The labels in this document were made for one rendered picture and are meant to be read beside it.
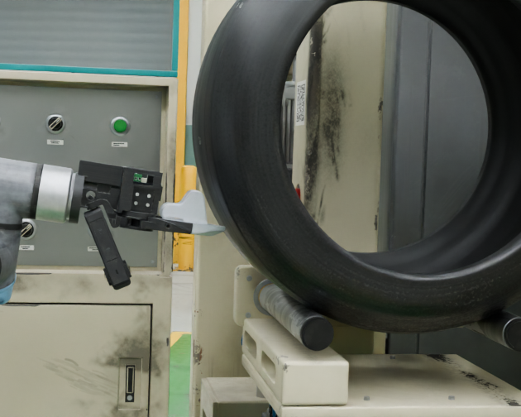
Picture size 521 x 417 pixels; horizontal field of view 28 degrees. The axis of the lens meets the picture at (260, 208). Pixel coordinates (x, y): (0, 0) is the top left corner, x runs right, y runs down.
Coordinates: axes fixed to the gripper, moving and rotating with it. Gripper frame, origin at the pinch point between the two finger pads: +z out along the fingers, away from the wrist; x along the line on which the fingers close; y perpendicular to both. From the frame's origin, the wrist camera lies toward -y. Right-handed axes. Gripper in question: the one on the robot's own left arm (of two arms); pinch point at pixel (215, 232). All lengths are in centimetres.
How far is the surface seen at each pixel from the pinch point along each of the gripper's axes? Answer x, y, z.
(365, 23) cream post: 25.1, 36.2, 22.9
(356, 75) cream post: 25.1, 27.5, 22.7
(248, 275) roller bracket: 22.6, -7.4, 9.4
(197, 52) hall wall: 898, 120, 73
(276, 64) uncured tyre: -12.2, 23.1, 2.9
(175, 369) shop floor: 391, -97, 42
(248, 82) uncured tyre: -11.7, 20.2, -0.2
